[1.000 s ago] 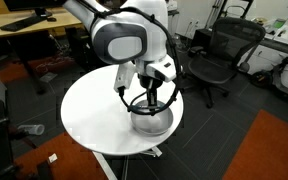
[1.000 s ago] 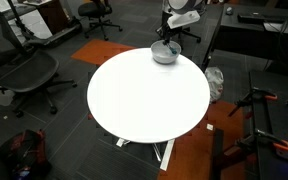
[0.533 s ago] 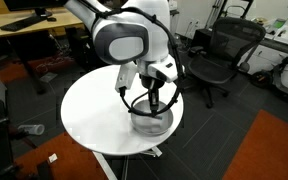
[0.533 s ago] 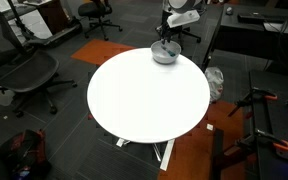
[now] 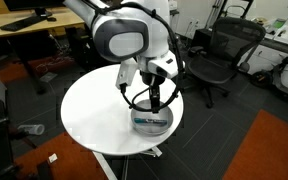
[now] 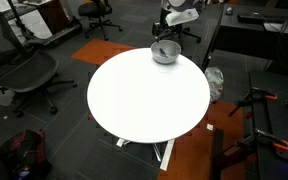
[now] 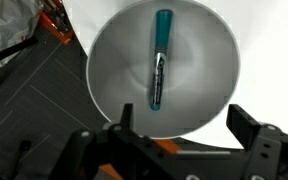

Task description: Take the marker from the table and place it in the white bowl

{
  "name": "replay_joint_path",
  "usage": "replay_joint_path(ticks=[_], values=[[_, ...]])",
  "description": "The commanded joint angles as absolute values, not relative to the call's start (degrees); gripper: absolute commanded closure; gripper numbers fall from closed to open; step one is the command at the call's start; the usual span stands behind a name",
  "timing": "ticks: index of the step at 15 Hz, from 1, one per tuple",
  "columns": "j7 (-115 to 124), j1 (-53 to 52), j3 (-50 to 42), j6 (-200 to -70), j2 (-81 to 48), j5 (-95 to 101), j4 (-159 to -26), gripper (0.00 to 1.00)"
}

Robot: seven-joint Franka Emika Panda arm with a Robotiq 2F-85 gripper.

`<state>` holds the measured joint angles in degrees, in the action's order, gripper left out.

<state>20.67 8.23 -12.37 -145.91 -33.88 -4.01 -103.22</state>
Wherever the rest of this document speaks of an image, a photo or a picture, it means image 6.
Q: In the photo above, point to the brown wooden cabinet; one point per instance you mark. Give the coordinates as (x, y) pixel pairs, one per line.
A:
(54, 15)

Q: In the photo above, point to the teal black marker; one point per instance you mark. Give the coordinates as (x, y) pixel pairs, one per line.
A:
(163, 52)

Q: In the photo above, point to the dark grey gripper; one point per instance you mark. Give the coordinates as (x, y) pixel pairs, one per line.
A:
(162, 28)

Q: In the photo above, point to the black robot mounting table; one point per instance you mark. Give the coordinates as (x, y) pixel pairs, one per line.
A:
(277, 120)

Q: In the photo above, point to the grey computer mouse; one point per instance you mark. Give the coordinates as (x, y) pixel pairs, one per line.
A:
(229, 10)

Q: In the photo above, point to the red black backpack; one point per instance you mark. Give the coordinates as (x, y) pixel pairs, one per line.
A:
(27, 153)

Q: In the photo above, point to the black mesh office chair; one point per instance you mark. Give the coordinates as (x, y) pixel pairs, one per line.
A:
(27, 71)

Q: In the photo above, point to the metal table base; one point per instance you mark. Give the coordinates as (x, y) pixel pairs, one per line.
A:
(167, 156)

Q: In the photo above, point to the white plastic bag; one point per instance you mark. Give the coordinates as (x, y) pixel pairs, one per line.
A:
(214, 80)

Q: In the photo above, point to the black swivel office chair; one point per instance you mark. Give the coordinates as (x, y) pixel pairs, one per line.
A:
(94, 9)
(187, 31)

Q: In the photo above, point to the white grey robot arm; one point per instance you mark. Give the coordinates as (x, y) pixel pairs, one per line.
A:
(180, 15)

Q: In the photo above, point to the black keyboard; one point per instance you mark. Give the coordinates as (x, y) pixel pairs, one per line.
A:
(250, 18)

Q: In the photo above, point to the small white floor tag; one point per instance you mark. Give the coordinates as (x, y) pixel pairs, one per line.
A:
(210, 127)

